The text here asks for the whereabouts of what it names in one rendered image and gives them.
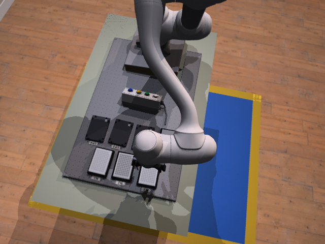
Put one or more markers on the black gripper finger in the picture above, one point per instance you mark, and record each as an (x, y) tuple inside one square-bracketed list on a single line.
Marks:
[(160, 167), (135, 162)]

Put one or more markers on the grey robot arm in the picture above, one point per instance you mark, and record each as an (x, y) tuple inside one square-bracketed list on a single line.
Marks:
[(157, 25)]

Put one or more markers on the grey button panel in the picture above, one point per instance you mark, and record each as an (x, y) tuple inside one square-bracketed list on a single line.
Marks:
[(142, 99)]

